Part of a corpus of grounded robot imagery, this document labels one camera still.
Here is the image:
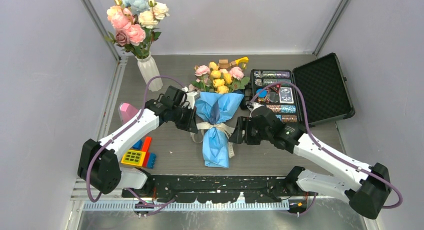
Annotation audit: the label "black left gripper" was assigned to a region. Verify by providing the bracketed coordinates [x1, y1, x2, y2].
[171, 104, 198, 133]

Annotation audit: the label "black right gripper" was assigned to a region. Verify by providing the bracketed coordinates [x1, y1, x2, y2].
[228, 116, 272, 145]

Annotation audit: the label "cream satin ribbon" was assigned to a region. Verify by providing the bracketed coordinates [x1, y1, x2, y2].
[196, 122, 235, 158]

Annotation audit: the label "blue paper bouquet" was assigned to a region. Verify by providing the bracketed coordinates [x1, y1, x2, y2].
[189, 62, 250, 168]

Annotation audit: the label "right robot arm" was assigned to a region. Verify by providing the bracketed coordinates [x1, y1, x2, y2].
[229, 106, 393, 220]

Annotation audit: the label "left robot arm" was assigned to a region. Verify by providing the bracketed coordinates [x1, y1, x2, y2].
[77, 86, 200, 197]

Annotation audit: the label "white ribbed vase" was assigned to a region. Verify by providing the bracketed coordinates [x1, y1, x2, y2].
[136, 54, 163, 92]

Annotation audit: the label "pink flowers in vase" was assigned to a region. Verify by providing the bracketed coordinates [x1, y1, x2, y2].
[104, 0, 170, 59]

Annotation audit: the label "blue round chip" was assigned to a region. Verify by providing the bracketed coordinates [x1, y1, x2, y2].
[256, 88, 267, 98]

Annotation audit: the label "orange toy bar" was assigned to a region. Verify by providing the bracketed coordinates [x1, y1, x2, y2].
[141, 137, 152, 168]

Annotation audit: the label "blue studded toy brick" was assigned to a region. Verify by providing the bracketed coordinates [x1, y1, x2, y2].
[145, 153, 157, 169]

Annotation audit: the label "playing card deck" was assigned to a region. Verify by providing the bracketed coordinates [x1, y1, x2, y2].
[278, 87, 295, 104]

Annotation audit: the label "yellow grid toy block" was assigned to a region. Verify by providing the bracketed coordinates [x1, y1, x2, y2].
[120, 149, 146, 168]

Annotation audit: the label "yellow wooden arch block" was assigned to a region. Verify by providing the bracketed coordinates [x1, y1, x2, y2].
[235, 56, 249, 65]

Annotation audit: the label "black poker chip case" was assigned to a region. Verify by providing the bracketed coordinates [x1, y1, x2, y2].
[245, 53, 356, 127]

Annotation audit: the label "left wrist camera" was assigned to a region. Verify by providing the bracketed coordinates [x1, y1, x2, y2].
[180, 87, 200, 109]

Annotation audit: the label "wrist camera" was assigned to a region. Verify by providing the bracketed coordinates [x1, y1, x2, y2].
[246, 102, 263, 117]
[180, 87, 200, 109]

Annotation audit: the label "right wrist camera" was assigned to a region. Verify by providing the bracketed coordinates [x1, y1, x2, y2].
[246, 102, 263, 117]

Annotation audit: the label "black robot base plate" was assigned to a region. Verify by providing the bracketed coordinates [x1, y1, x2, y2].
[122, 175, 306, 204]

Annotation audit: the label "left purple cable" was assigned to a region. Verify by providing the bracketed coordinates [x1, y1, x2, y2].
[85, 75, 186, 216]

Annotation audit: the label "purple cable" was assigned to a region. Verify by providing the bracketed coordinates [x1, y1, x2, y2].
[250, 82, 404, 210]
[85, 75, 186, 216]

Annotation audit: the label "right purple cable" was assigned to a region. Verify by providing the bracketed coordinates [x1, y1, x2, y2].
[250, 82, 404, 210]

